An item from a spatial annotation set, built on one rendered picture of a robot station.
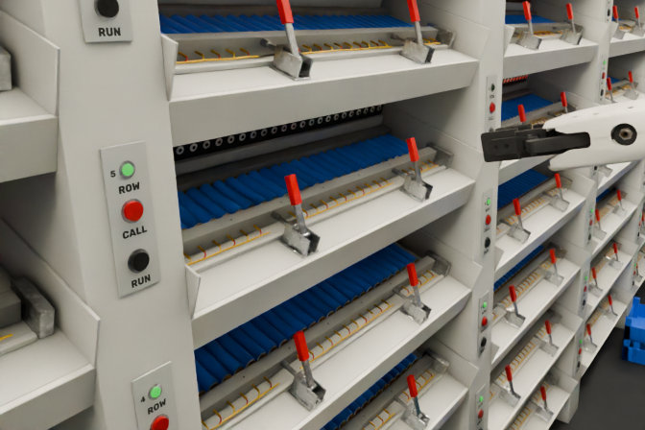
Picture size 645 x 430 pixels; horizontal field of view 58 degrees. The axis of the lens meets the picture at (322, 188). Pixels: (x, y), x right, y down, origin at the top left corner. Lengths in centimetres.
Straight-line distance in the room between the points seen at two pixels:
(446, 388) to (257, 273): 61
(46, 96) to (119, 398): 25
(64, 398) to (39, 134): 21
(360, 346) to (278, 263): 26
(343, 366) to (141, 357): 36
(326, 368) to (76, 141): 49
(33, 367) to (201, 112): 25
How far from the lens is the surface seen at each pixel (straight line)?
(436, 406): 112
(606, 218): 218
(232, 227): 66
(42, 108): 47
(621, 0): 236
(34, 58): 47
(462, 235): 106
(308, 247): 66
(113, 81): 48
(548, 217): 149
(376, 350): 87
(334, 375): 81
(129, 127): 49
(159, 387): 56
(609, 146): 58
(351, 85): 70
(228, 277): 62
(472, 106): 100
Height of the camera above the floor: 115
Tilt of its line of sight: 15 degrees down
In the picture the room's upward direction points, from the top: 2 degrees counter-clockwise
